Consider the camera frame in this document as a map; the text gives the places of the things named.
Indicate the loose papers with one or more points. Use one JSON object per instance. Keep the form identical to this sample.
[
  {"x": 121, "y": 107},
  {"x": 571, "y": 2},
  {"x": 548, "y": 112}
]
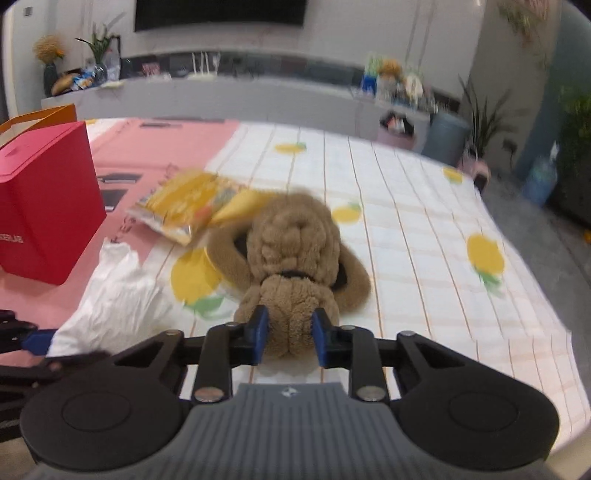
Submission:
[{"x": 112, "y": 84}]

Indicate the pink trash bin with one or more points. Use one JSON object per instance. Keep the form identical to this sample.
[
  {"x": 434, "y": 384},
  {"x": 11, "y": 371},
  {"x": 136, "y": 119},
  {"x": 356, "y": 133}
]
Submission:
[{"x": 397, "y": 134}]

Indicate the pink photo frame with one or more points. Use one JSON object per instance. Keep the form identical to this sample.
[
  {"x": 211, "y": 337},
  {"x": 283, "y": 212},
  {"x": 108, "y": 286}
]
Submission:
[{"x": 150, "y": 69}]

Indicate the yellow snack packet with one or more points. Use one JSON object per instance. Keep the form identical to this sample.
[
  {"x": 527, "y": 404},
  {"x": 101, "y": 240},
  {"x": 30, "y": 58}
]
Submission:
[{"x": 184, "y": 198}]

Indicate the black television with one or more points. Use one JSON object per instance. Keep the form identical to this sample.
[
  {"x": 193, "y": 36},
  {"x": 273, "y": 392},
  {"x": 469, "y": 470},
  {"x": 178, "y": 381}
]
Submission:
[{"x": 221, "y": 14}]

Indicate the white checked lemon-print tablecloth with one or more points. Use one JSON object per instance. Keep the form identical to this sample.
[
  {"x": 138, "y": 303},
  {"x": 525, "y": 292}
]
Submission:
[{"x": 415, "y": 277}]

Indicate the brown plush dog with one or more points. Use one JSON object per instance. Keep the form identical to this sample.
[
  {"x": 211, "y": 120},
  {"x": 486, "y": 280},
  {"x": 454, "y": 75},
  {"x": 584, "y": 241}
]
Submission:
[{"x": 291, "y": 240}]

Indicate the white plastic bag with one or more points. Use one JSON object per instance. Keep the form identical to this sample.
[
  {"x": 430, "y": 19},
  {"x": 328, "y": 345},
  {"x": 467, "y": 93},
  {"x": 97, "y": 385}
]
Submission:
[{"x": 115, "y": 300}]

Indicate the red box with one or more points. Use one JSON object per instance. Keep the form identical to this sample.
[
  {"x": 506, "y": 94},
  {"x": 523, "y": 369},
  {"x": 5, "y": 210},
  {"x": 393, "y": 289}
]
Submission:
[{"x": 46, "y": 207}]

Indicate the dark green bushy plant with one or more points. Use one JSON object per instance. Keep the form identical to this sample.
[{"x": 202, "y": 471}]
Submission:
[{"x": 575, "y": 152}]

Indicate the hanging green vine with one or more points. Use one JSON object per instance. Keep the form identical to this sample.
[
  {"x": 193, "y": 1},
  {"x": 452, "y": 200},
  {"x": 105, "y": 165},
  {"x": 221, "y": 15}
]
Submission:
[{"x": 524, "y": 23}]

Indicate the white marble television cabinet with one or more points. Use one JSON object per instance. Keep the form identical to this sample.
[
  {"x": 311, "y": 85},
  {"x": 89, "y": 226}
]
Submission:
[{"x": 231, "y": 99}]

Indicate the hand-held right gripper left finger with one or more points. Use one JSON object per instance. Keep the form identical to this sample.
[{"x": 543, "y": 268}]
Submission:
[{"x": 257, "y": 334}]

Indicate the blue water bottle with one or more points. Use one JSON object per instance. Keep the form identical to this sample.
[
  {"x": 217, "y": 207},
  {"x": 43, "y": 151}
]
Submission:
[{"x": 542, "y": 177}]

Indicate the clear plastic bottle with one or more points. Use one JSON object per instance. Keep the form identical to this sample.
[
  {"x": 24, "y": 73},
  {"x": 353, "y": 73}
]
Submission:
[{"x": 112, "y": 64}]

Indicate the pink mat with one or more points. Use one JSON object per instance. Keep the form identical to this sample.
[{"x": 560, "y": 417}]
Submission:
[{"x": 147, "y": 152}]

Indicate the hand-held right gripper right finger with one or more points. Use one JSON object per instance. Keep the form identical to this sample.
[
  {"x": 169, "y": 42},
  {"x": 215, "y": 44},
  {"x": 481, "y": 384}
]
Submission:
[{"x": 321, "y": 341}]

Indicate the green plant in glass vase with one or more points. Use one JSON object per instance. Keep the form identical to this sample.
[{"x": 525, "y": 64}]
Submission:
[{"x": 99, "y": 46}]

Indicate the blue snack packets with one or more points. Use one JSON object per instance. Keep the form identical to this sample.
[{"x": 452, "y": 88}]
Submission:
[{"x": 85, "y": 81}]

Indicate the grey bin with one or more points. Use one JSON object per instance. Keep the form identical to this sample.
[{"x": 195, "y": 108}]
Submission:
[{"x": 445, "y": 138}]

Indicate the white router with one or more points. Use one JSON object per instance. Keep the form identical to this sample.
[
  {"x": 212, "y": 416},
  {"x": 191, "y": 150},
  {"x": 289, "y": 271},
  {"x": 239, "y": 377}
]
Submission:
[{"x": 203, "y": 74}]

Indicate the orange-rimmed white storage box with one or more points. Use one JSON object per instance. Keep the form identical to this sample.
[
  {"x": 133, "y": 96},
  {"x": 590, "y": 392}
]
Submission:
[{"x": 60, "y": 114}]

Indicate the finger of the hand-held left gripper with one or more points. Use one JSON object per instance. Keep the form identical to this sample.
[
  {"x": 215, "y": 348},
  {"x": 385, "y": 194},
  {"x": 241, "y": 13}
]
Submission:
[
  {"x": 51, "y": 367},
  {"x": 37, "y": 342}
]

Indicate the dark vase with dried flowers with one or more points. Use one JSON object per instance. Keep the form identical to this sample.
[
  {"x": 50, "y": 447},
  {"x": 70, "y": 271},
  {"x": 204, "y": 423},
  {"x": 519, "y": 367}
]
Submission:
[{"x": 50, "y": 76}]

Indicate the tall potted plant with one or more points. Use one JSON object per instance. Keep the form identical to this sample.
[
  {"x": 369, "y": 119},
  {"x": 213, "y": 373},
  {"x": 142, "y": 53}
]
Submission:
[{"x": 485, "y": 120}]

